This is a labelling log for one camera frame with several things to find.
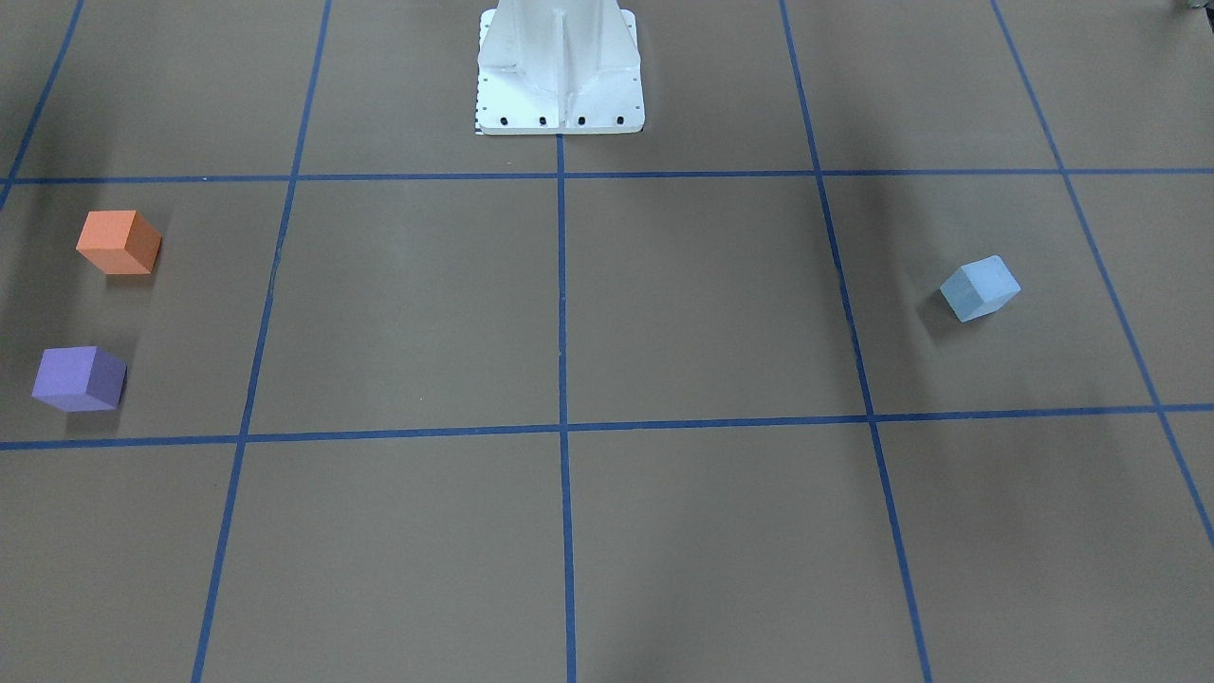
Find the light blue foam block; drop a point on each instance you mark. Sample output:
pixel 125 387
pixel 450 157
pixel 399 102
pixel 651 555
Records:
pixel 980 288

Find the orange foam block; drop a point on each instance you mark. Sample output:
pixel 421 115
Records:
pixel 119 243

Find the purple foam block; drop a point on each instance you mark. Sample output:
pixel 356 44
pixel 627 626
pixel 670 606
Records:
pixel 79 379

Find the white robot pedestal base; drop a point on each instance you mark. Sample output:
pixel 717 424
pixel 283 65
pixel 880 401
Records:
pixel 558 68

